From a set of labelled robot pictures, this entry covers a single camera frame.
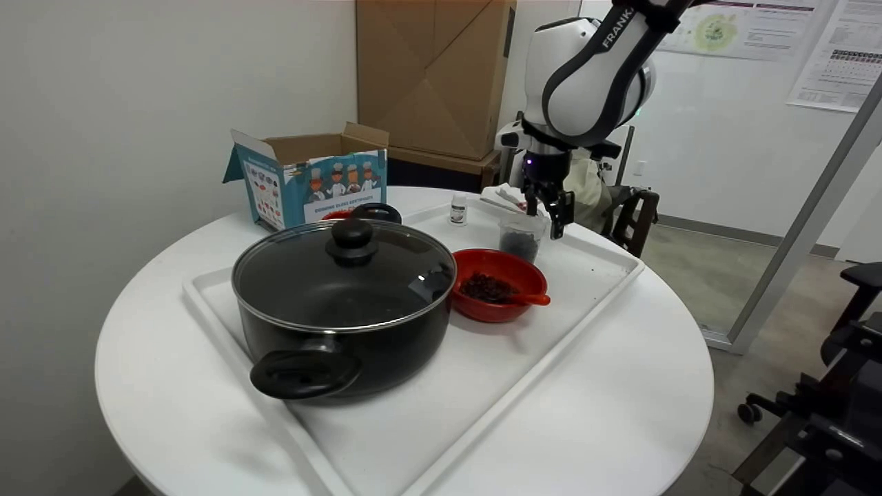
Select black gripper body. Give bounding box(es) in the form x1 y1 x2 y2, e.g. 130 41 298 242
518 146 578 201

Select clear plastic jug dark contents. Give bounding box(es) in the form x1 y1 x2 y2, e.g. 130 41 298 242
476 194 555 265

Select white towel red stripe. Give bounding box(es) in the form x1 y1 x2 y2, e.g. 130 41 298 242
480 183 573 228

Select dark wooden chair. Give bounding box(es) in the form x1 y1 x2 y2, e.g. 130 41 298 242
599 183 665 261

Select large brown cardboard box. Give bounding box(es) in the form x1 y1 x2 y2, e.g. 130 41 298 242
354 0 518 166

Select white plastic tray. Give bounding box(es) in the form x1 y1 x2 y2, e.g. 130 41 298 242
181 197 649 496

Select blue printed cardboard box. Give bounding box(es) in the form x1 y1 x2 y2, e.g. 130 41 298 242
221 119 392 235

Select black cooking pot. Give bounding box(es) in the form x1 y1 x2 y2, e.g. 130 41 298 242
232 201 458 409

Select glass pot lid black knob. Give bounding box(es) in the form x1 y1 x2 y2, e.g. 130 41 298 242
228 216 460 337

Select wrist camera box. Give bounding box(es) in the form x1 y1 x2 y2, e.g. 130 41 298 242
493 121 531 158

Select red bowl with handle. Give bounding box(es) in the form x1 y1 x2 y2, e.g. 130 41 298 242
447 246 555 326

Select grey metal frame post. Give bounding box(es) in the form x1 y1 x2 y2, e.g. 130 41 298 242
702 71 882 359

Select wall poster green circle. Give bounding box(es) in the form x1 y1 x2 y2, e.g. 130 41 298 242
661 0 822 66

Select wall poster with text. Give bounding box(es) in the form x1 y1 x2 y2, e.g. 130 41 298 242
789 0 882 115

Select black robot stand frame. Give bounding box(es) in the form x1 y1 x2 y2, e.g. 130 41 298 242
733 259 882 496

